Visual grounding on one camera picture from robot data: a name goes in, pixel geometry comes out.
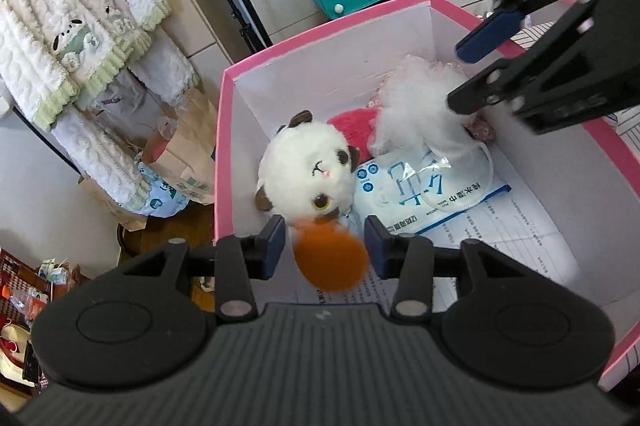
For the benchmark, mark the wooden side table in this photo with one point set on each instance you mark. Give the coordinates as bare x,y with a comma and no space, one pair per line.
80,281

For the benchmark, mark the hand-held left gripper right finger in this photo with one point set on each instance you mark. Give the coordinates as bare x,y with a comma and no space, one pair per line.
375,248

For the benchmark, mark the blue white wet wipes pack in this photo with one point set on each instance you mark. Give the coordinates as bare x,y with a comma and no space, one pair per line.
400,186

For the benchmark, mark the pink cardboard box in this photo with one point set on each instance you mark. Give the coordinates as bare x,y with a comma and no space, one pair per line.
300,105

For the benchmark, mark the brown paper bag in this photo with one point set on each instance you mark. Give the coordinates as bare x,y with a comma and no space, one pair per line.
115,211
190,155

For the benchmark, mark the red fluffy soft item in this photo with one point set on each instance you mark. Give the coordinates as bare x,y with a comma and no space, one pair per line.
352,125

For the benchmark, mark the striped tablecloth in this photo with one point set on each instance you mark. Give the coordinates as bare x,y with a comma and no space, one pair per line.
532,33

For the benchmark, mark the blue white diaper pack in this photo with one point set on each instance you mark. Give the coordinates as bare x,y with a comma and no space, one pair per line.
160,193

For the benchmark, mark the white fluffy pajama pants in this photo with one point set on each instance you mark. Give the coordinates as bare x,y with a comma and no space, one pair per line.
100,145

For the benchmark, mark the white plush toy orange ball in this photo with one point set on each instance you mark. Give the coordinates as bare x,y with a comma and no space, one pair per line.
305,165

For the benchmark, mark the white mesh tulle puff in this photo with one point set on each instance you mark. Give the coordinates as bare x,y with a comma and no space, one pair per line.
415,105

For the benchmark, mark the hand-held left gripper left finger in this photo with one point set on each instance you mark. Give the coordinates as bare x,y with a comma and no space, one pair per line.
274,246

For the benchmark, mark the white fluffy pajama jacket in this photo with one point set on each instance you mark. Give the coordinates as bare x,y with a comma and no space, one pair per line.
60,5

